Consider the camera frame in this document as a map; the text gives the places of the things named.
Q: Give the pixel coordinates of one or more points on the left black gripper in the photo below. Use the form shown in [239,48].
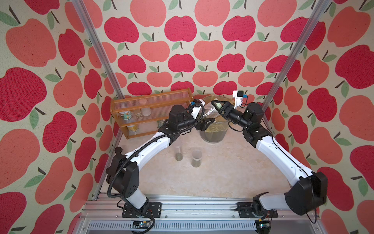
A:
[202,126]

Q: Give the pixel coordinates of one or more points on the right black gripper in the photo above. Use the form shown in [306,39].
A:
[228,109]

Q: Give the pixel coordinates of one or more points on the green jar lid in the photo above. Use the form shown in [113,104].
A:
[217,104]

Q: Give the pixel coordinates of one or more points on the glass jar with mung beans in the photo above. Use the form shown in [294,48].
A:
[210,111]

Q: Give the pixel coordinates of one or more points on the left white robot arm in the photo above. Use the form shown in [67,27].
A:
[123,173]

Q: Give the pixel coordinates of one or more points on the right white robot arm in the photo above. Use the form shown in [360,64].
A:
[308,189]

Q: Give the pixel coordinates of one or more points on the short clear jar with beans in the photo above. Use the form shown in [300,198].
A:
[196,158]

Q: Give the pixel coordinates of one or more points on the tall clear jar with beans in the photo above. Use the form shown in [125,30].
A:
[178,150]

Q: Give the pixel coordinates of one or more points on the grey bin with yellow bag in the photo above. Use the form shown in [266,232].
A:
[217,130]

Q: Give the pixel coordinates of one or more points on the green packet on shelf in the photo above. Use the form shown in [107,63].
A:
[160,123]

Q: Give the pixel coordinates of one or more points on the white bottle on shelf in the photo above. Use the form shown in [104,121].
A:
[146,111]

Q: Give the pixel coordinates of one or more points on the orange wooden shelf rack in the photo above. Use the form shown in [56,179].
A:
[160,105]

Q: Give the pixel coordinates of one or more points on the yellow can on shelf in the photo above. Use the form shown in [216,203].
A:
[133,129]

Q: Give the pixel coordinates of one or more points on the white printed cup on shelf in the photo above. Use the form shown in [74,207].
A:
[126,115]

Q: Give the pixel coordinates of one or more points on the small circuit board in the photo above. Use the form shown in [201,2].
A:
[141,224]

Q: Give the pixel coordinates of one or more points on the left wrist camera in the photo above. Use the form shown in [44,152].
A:
[194,107]

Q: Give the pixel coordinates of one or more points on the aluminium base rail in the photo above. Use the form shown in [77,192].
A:
[189,215]

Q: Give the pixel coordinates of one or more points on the right aluminium frame post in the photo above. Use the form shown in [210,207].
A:
[311,23]

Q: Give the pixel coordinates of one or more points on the aluminium frame post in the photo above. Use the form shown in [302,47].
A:
[100,51]
[311,23]

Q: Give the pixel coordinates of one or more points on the left aluminium frame post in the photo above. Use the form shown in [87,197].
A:
[100,51]

